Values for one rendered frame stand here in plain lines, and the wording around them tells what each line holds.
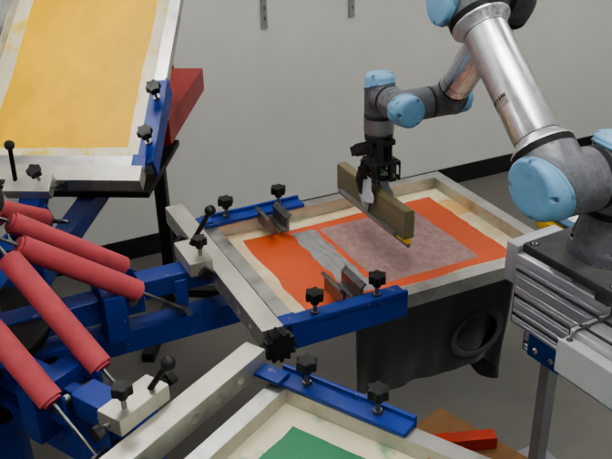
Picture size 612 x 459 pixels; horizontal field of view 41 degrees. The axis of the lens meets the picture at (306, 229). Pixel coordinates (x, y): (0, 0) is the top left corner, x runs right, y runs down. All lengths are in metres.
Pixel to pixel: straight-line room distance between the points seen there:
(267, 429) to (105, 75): 1.36
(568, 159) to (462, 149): 3.50
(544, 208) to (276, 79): 2.88
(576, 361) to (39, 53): 1.89
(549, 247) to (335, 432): 0.54
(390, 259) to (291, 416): 0.67
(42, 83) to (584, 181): 1.73
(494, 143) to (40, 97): 3.13
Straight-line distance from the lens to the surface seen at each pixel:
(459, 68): 1.87
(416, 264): 2.14
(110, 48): 2.67
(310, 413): 1.65
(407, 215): 1.99
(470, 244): 2.26
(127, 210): 4.14
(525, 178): 1.45
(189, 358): 3.46
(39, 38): 2.78
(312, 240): 2.23
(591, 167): 1.46
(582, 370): 1.51
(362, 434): 1.60
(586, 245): 1.58
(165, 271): 1.97
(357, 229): 2.31
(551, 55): 5.15
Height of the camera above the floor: 2.01
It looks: 27 degrees down
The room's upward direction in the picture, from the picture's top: 1 degrees counter-clockwise
